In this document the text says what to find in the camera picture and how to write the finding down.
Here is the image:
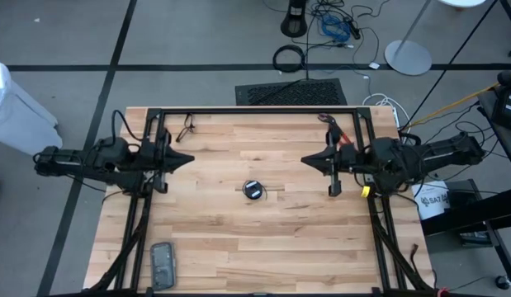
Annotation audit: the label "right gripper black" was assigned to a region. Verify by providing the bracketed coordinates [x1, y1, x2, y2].
[300, 131, 358, 197]

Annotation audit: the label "coiled black floor cable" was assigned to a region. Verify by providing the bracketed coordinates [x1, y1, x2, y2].
[272, 44, 308, 74]

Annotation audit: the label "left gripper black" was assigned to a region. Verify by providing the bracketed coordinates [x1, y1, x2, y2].
[139, 128, 196, 195]

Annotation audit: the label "black power strip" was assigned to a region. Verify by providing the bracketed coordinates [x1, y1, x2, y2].
[343, 16, 362, 41]

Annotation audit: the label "white power strip cable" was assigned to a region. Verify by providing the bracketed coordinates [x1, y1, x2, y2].
[362, 93, 411, 130]

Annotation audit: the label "white trash bin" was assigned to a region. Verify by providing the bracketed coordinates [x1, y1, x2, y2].
[0, 57, 63, 158]

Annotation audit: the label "black floor cable tangle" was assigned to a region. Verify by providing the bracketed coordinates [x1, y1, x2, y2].
[304, 0, 382, 69]

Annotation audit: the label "dark red cable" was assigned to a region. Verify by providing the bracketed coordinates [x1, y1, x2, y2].
[409, 243, 422, 276]

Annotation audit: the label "yellow cable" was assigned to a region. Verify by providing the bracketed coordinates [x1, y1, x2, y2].
[403, 72, 511, 129]

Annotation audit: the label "white lamp base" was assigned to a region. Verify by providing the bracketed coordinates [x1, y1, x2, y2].
[383, 0, 487, 77]

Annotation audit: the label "black floor vent mat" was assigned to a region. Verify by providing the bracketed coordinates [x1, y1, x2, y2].
[234, 78, 348, 106]

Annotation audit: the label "black eyeglasses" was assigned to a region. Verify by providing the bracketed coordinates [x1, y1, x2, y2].
[175, 113, 196, 144]

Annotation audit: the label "grey rectangular pouch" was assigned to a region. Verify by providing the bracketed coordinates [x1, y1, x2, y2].
[149, 241, 177, 292]

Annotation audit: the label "thin black slanted pole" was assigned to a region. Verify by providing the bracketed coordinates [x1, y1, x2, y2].
[402, 0, 500, 130]

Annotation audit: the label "black cylinder stand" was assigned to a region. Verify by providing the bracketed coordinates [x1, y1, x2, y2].
[279, 0, 309, 38]

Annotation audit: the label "blue cable bundle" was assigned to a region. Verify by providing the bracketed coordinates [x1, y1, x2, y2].
[319, 14, 352, 43]

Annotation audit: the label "black cord spool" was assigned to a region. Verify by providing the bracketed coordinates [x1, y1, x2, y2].
[242, 180, 266, 201]

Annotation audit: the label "black side cart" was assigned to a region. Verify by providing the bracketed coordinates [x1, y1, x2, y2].
[477, 69, 511, 177]

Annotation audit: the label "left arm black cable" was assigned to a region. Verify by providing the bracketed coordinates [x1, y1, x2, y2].
[111, 109, 144, 144]

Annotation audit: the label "red-handled pliers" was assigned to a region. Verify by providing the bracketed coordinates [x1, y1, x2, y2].
[317, 113, 355, 146]

